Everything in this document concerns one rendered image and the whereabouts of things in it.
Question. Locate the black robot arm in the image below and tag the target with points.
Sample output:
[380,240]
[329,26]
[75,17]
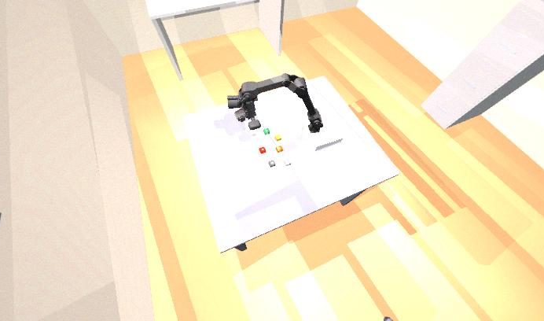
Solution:
[249,92]

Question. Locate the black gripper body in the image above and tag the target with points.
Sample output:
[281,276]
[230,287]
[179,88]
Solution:
[254,124]

